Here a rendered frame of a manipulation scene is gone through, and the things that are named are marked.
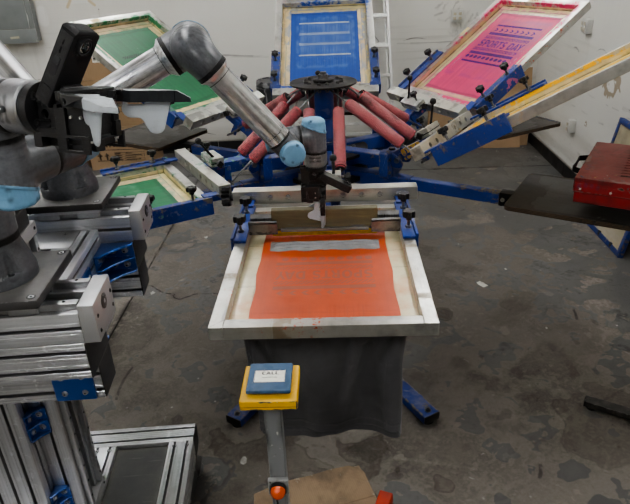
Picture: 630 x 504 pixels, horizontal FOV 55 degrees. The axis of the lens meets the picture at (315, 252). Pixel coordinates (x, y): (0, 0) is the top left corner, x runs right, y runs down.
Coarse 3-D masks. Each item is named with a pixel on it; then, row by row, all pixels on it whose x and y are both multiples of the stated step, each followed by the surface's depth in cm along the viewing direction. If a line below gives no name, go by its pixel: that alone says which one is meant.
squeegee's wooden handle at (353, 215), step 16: (272, 208) 203; (288, 208) 203; (304, 208) 202; (336, 208) 201; (352, 208) 201; (368, 208) 201; (288, 224) 204; (304, 224) 204; (320, 224) 204; (336, 224) 203; (352, 224) 203; (368, 224) 203
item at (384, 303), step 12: (384, 240) 202; (336, 252) 195; (348, 252) 195; (360, 252) 195; (372, 252) 194; (384, 252) 194; (384, 264) 187; (384, 276) 180; (384, 288) 174; (324, 300) 169; (336, 300) 169; (348, 300) 169; (360, 300) 168; (372, 300) 168; (384, 300) 168; (396, 300) 168; (324, 312) 164; (336, 312) 163; (348, 312) 163; (360, 312) 163; (372, 312) 163; (384, 312) 162; (396, 312) 162
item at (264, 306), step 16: (272, 240) 205; (288, 240) 205; (304, 240) 204; (272, 256) 195; (288, 256) 194; (304, 256) 194; (272, 272) 185; (256, 288) 177; (272, 288) 176; (256, 304) 169; (272, 304) 168; (288, 304) 168; (304, 304) 168; (320, 304) 167
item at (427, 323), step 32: (416, 256) 183; (224, 288) 170; (416, 288) 166; (224, 320) 156; (256, 320) 155; (288, 320) 154; (320, 320) 154; (352, 320) 153; (384, 320) 153; (416, 320) 152
